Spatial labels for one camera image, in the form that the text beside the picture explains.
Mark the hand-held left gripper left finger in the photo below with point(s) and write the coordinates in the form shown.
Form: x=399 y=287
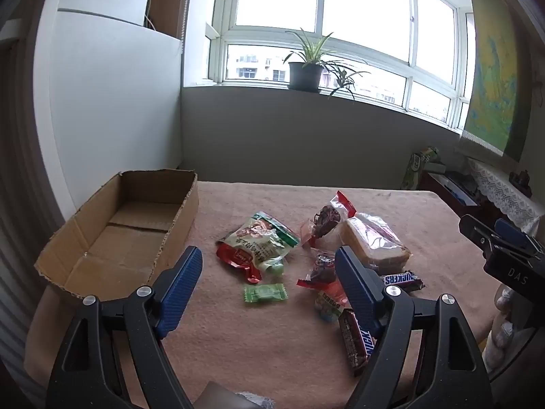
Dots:
x=183 y=289

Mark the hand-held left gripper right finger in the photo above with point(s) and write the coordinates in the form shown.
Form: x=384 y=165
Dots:
x=355 y=292

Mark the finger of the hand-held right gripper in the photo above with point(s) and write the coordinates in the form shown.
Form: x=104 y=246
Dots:
x=513 y=231
x=477 y=232

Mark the colourful small snack packet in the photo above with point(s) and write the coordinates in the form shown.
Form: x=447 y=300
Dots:
x=328 y=306

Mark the red clear date packet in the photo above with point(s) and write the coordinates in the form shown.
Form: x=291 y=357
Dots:
x=319 y=270
x=325 y=219

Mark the brown chocolate bar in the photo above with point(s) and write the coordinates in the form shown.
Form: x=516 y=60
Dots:
x=400 y=280
x=355 y=343

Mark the bread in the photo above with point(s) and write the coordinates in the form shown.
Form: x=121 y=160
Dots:
x=374 y=243

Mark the brown cardboard box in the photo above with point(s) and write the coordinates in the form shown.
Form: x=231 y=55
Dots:
x=127 y=243

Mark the green candy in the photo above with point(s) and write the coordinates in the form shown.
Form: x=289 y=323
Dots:
x=265 y=293

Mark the green and red snack pouch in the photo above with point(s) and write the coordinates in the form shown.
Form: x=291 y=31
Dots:
x=251 y=243

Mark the green jelly cup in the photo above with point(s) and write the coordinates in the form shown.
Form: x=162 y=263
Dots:
x=274 y=267

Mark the person's right hand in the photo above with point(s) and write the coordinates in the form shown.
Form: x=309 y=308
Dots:
x=506 y=332

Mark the white lace cloth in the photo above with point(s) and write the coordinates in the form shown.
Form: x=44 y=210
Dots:
x=506 y=196

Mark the dark wooden cabinet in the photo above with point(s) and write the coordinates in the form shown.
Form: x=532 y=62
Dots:
x=451 y=198

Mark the dark small ornament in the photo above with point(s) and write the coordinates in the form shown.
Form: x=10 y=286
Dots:
x=520 y=181

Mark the green printed carton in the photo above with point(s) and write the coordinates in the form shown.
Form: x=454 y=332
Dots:
x=415 y=170

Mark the grey slatted door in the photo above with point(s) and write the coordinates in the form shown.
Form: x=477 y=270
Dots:
x=21 y=243

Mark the white wardrobe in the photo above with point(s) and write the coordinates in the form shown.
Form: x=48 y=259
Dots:
x=110 y=93

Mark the spider plant in dark pot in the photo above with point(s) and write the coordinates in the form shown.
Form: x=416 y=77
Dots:
x=304 y=76

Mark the white framed window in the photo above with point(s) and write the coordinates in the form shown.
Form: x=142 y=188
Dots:
x=366 y=4

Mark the brown wooden panel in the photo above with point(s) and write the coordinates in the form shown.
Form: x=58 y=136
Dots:
x=168 y=0

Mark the yellow green wall map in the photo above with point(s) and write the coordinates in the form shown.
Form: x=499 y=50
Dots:
x=494 y=72

